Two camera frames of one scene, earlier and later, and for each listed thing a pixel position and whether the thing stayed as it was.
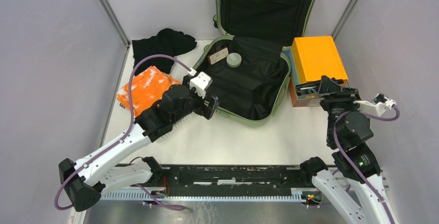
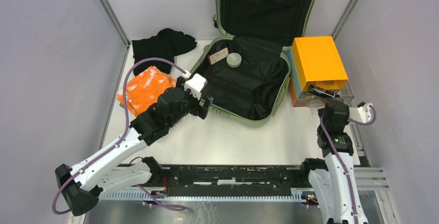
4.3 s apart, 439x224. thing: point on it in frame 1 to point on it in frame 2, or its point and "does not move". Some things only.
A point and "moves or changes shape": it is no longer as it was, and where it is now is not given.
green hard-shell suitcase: [255, 17] does not move
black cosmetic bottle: [307, 88] moves or changes shape
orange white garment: [147, 88] does not move
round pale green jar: [234, 60] does not move
